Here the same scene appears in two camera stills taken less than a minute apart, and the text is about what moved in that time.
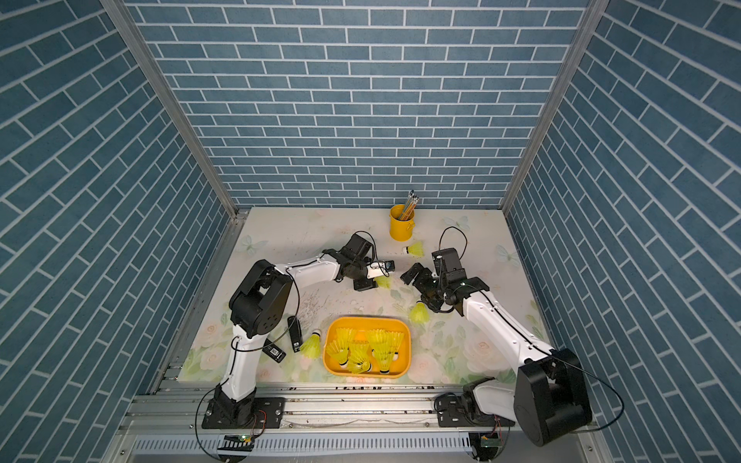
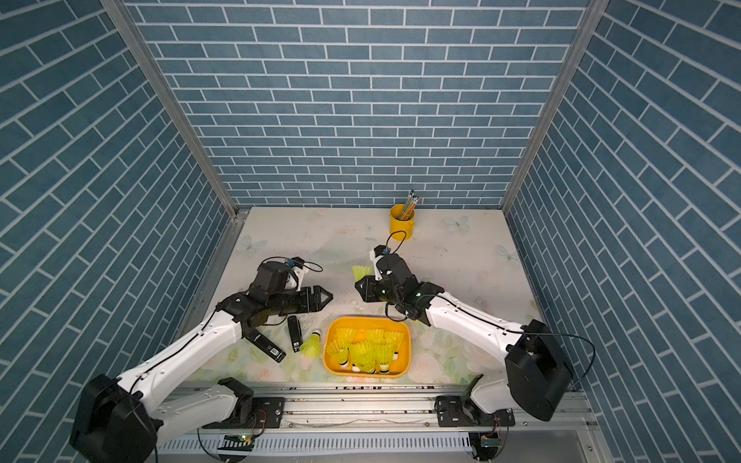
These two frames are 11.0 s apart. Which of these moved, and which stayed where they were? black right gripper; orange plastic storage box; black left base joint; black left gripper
Moved: black right gripper; black left gripper
Stayed: orange plastic storage box; black left base joint
